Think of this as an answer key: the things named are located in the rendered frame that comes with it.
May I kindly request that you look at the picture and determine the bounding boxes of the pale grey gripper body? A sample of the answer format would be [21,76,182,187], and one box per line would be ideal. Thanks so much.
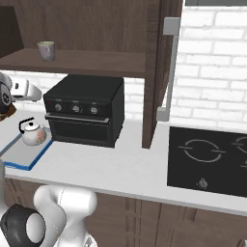
[22,80,43,102]

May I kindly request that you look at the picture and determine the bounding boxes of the grey mug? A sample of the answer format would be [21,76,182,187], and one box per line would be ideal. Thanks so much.
[37,41,57,63]

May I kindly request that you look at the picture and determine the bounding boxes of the grey tray with blue rim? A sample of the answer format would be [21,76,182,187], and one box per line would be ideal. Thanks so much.
[0,125,55,172]

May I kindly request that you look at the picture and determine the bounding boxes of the dark wood cabinet door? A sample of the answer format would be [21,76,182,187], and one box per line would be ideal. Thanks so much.
[141,0,184,150]
[0,5,25,60]

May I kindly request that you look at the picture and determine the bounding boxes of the brown wooden block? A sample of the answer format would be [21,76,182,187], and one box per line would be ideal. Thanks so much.
[0,103,17,123]

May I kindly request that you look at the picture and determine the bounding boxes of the black toaster oven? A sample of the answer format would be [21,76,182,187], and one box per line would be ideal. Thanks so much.
[42,73,126,150]

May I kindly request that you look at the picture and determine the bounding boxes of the dark wood base cabinets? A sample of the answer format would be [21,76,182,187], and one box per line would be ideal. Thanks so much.
[0,176,247,247]

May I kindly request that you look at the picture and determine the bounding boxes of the black hob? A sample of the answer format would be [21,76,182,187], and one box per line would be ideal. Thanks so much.
[166,125,247,199]

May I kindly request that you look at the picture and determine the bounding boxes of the black hob knob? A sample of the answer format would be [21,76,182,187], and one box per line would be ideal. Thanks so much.
[196,178,208,189]

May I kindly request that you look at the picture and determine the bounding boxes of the grey range hood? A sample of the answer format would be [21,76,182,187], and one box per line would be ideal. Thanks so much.
[184,0,247,8]

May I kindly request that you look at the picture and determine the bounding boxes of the white kettle with black handle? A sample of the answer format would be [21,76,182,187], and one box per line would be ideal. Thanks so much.
[17,117,48,147]

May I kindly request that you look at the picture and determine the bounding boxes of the dark wood wall cabinet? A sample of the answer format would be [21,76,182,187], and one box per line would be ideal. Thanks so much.
[0,0,162,80]

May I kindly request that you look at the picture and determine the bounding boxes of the grey cabinet door handle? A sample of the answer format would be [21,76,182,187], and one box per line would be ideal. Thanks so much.
[156,16,181,123]

